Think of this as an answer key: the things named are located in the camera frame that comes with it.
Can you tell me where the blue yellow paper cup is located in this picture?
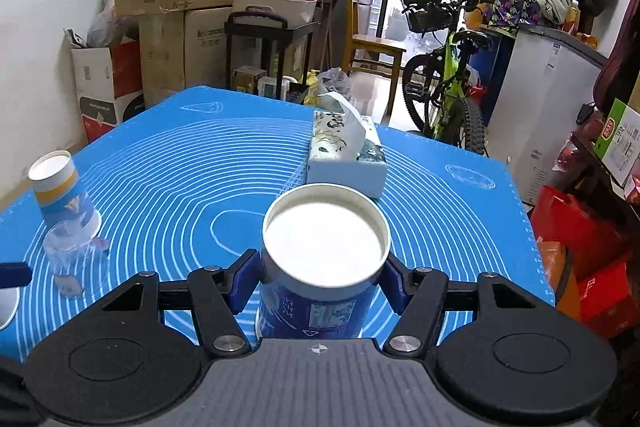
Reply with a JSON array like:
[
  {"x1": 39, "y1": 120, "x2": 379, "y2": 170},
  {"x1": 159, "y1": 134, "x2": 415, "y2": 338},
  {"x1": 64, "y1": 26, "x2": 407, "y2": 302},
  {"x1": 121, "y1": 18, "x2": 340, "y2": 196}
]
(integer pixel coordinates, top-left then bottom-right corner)
[{"x1": 27, "y1": 150, "x2": 102, "y2": 239}]

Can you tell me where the patterned purple bag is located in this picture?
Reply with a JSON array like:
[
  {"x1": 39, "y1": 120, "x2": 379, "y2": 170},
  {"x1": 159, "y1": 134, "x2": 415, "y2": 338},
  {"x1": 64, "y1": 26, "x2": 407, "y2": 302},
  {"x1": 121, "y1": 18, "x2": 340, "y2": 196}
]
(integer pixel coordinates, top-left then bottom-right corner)
[{"x1": 487, "y1": 0, "x2": 542, "y2": 35}]

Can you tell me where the black utility cart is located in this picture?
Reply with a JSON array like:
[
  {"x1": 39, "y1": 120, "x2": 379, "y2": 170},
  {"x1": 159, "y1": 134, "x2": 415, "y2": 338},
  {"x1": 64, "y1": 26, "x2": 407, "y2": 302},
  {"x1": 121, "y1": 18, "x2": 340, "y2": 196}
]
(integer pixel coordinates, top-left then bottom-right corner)
[{"x1": 224, "y1": 11, "x2": 319, "y2": 96}]

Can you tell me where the purple paper cup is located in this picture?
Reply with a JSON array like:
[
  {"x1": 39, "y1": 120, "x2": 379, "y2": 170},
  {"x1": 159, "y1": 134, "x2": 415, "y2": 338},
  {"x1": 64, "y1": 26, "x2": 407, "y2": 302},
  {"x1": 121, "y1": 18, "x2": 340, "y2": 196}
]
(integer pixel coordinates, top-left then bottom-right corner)
[{"x1": 256, "y1": 183, "x2": 390, "y2": 339}]

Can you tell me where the orange bag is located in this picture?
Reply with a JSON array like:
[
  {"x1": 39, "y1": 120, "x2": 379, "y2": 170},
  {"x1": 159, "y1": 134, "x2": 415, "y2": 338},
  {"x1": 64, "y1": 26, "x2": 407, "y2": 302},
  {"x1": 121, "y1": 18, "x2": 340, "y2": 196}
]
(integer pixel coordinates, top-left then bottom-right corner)
[{"x1": 537, "y1": 241, "x2": 580, "y2": 321}]

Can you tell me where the green white product box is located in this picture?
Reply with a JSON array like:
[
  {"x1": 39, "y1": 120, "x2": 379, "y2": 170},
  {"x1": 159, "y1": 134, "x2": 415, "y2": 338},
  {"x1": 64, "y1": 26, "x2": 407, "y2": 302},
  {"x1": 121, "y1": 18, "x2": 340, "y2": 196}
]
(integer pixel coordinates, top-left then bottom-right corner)
[{"x1": 594, "y1": 98, "x2": 640, "y2": 187}]

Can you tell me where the lower stacked cardboard box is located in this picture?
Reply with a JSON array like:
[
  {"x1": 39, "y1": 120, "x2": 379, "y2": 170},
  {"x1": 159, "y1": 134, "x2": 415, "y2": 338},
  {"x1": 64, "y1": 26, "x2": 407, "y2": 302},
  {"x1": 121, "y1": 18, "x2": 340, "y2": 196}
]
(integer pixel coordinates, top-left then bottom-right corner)
[{"x1": 139, "y1": 8, "x2": 231, "y2": 107}]

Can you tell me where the clear plastic cup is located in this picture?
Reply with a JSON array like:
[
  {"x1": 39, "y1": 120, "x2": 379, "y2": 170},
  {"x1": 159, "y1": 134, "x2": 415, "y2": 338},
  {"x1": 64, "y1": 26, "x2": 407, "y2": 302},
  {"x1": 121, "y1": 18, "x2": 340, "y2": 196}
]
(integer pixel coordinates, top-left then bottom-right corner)
[{"x1": 42, "y1": 222, "x2": 111, "y2": 298}]

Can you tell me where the wooden chair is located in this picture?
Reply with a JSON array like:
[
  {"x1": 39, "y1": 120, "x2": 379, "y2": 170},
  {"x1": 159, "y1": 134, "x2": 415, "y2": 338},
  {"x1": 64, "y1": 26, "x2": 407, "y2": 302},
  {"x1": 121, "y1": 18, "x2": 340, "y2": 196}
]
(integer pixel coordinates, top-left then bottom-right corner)
[{"x1": 342, "y1": 0, "x2": 407, "y2": 124}]

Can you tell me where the white tissue box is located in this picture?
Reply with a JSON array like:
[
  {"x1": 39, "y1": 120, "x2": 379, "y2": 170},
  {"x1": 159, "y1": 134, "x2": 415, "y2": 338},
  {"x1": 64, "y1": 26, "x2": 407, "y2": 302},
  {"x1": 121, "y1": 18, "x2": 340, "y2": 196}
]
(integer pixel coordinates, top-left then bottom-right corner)
[{"x1": 306, "y1": 91, "x2": 388, "y2": 199}]

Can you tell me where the red white cardboard box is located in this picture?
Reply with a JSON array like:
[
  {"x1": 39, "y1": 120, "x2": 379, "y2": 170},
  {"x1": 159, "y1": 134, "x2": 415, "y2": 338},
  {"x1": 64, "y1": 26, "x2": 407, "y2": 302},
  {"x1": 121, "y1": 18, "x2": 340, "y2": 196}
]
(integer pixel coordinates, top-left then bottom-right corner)
[{"x1": 64, "y1": 29, "x2": 145, "y2": 143}]

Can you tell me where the green black bicycle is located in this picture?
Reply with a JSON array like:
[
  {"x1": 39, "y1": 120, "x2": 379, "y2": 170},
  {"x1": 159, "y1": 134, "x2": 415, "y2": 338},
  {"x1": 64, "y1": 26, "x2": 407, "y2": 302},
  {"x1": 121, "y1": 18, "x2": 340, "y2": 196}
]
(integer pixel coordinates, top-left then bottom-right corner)
[{"x1": 400, "y1": 0, "x2": 491, "y2": 156}]

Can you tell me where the blue silicone mat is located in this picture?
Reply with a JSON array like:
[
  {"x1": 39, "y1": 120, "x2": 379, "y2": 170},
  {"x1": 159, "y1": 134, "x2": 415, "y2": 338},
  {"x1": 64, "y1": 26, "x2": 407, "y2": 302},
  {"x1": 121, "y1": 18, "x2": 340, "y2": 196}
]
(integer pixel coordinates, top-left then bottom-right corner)
[{"x1": 0, "y1": 84, "x2": 557, "y2": 364}]

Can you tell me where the red shopping bag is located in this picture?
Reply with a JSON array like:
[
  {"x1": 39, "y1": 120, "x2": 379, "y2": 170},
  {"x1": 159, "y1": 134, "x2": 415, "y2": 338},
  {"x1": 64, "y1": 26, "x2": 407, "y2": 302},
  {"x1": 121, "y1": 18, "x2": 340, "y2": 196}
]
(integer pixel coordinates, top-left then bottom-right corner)
[{"x1": 530, "y1": 185, "x2": 639, "y2": 339}]

